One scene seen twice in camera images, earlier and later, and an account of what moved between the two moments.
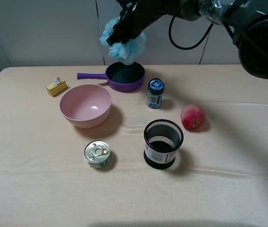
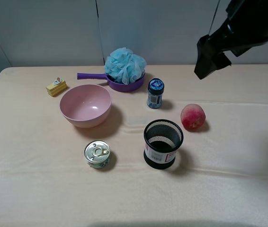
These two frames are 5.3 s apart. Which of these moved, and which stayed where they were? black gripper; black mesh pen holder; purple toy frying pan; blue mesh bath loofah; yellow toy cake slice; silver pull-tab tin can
Moved: black gripper; blue mesh bath loofah
Stayed: purple toy frying pan; silver pull-tab tin can; black mesh pen holder; yellow toy cake slice
